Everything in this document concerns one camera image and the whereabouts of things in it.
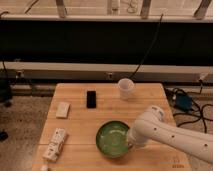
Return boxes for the clear plastic cup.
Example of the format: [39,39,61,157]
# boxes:
[118,78,135,100]

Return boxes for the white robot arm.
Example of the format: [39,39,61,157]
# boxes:
[127,105,213,164]

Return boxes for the black floor cables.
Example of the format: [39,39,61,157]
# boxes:
[164,87,213,134]

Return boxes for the black chair base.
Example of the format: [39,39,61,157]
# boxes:
[0,80,12,141]

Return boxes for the white rectangular block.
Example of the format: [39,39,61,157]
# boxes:
[56,102,70,118]

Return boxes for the black hanging cable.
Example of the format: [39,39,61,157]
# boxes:
[129,13,164,81]

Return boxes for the black rectangular block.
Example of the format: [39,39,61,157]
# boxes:
[87,91,96,108]

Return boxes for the blue power adapter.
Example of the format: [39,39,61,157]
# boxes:
[175,94,192,111]

